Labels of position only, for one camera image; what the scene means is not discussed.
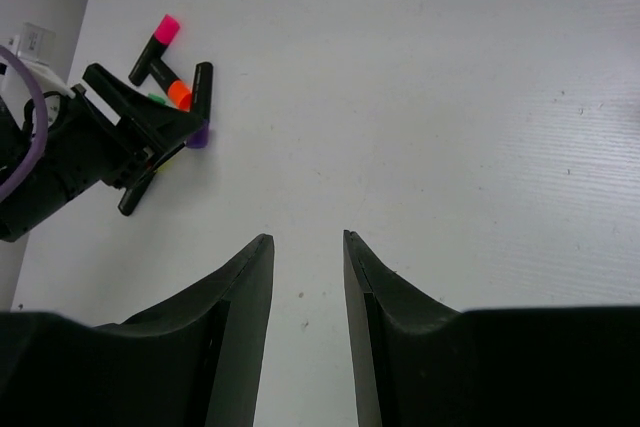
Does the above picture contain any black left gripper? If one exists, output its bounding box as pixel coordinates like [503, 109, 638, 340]
[1, 63, 204, 242]

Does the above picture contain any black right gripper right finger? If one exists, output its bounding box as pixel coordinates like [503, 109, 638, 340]
[343, 231, 639, 426]

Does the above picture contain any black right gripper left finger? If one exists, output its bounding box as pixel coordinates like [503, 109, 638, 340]
[1, 234, 274, 426]

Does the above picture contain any orange highlighter marker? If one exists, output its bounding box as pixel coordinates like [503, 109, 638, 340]
[149, 58, 192, 111]

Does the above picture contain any purple highlighter marker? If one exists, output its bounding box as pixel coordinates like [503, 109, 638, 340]
[186, 62, 215, 149]

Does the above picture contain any pink highlighter marker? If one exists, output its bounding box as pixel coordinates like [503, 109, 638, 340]
[128, 14, 180, 87]

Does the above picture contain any green highlighter marker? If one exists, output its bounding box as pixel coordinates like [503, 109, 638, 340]
[147, 93, 166, 105]

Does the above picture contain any yellow highlighter marker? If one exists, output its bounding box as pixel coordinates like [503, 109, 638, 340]
[118, 156, 170, 217]

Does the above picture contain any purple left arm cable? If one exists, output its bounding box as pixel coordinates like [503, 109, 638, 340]
[0, 44, 50, 203]

